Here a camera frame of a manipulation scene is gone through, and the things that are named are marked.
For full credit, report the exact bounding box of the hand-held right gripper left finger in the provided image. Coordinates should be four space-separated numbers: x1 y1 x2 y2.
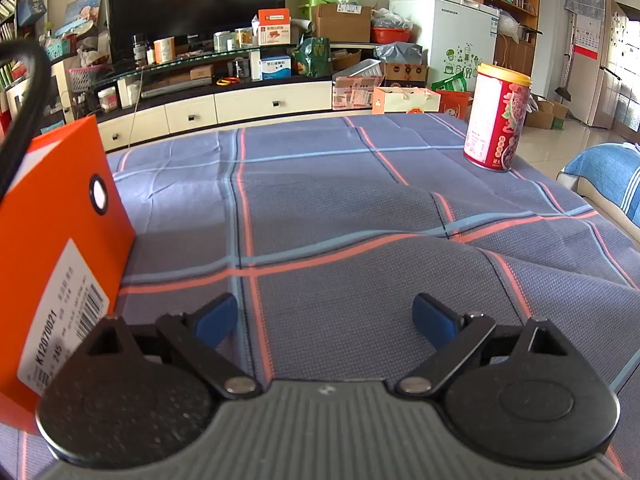
75 292 264 402

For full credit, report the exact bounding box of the orange white tin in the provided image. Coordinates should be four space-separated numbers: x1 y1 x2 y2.
153 37 177 64

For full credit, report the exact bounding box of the white refrigerator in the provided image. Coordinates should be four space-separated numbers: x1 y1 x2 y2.
564 0 633 128

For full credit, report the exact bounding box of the blue white box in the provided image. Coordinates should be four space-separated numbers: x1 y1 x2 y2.
260 56 292 81

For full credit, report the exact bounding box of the bookshelf with books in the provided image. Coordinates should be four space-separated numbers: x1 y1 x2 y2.
0 0 38 126

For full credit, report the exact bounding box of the orange white medicine box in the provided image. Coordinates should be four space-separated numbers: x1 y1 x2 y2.
257 8 292 46

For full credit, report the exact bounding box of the white TV cabinet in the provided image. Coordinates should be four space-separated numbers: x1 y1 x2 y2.
50 40 391 153

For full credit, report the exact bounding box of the brown cardboard box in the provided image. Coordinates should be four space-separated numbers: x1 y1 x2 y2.
312 4 373 43

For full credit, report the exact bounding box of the blue striped sofa cover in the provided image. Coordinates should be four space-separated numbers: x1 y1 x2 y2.
557 142 640 246

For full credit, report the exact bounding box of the red basin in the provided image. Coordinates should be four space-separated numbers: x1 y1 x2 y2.
371 27 413 45

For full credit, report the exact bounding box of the red cylindrical can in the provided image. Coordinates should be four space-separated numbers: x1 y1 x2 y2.
463 62 532 173

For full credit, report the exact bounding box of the blue checked tablecloth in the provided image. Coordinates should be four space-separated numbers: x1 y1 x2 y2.
0 112 640 480

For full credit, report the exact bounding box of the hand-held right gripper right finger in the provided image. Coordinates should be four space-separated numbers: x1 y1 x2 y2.
395 293 576 402

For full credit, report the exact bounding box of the black cable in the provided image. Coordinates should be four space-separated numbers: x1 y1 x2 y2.
0 37 51 201

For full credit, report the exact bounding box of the black television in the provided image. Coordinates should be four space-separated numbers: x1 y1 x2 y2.
105 0 286 66

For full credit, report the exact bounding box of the white orange paper bag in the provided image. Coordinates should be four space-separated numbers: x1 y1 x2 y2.
372 86 442 115

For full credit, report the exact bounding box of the white chest freezer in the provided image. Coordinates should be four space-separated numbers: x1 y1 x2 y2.
389 0 501 93

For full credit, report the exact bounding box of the green bag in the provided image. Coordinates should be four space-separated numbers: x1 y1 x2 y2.
294 36 332 78

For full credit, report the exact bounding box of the pink plastic basket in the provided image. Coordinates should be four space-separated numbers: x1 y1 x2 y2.
68 66 103 93

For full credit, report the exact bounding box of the orange cardboard box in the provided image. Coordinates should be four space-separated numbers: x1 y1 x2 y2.
0 115 136 433

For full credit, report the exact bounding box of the wooden display cabinet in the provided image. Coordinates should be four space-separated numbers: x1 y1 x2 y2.
462 0 542 86

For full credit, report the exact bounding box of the wall calendar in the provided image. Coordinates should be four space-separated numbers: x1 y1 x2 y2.
574 14 602 61

